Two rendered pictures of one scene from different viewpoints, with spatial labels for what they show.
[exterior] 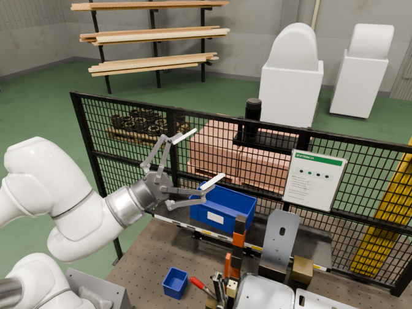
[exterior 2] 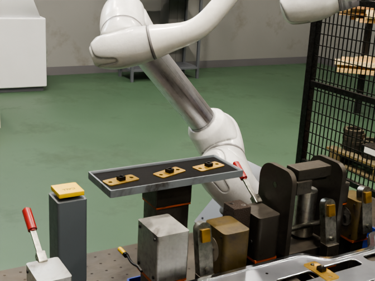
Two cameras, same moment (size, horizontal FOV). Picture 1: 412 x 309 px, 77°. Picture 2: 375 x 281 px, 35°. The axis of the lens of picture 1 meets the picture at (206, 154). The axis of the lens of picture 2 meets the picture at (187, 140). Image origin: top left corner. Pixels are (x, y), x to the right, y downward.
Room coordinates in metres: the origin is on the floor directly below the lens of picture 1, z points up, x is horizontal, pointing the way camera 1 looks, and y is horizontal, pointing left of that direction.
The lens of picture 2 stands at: (-1.15, -0.51, 1.67)
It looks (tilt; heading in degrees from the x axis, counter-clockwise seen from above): 17 degrees down; 37
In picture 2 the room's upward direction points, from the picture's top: 3 degrees clockwise
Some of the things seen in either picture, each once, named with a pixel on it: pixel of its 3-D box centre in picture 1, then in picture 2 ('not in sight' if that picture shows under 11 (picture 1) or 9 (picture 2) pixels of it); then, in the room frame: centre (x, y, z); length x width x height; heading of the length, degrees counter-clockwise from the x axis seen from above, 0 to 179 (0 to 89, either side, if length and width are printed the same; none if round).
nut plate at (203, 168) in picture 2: not in sight; (208, 164); (0.05, 0.33, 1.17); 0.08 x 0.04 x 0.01; 169
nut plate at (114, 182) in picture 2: not in sight; (120, 178); (-0.18, 0.42, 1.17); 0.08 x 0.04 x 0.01; 168
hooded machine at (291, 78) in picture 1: (291, 85); not in sight; (3.80, -1.26, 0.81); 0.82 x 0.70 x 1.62; 70
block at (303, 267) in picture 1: (295, 289); not in sight; (0.67, -0.41, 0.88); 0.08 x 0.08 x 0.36; 68
